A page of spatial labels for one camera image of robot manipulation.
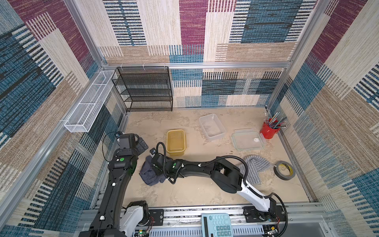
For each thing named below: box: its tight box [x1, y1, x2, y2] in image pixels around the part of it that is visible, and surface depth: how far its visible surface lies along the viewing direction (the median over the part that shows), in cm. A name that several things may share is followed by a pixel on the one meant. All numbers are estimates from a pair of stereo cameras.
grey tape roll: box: [273, 160, 296, 181], surface depth 88 cm
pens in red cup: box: [268, 112, 288, 129], surface depth 99 cm
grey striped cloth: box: [237, 154, 273, 185], surface depth 90 cm
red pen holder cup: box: [259, 121, 281, 140], surface depth 104 cm
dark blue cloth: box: [139, 155, 166, 187], surface depth 86 cm
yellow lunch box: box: [166, 129, 186, 157], surface depth 98 cm
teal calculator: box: [201, 212, 234, 237], surface depth 71 cm
